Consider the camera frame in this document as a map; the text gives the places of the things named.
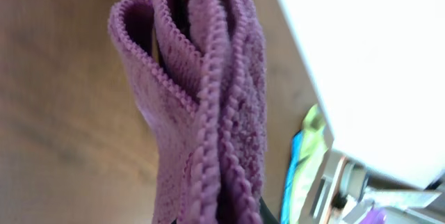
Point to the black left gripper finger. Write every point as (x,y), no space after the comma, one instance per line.
(266,215)

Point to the green cloth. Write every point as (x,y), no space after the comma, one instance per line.
(310,157)

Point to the blue cloth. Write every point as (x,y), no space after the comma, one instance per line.
(293,164)

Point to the purple microfiber cloth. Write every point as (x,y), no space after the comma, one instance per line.
(197,69)

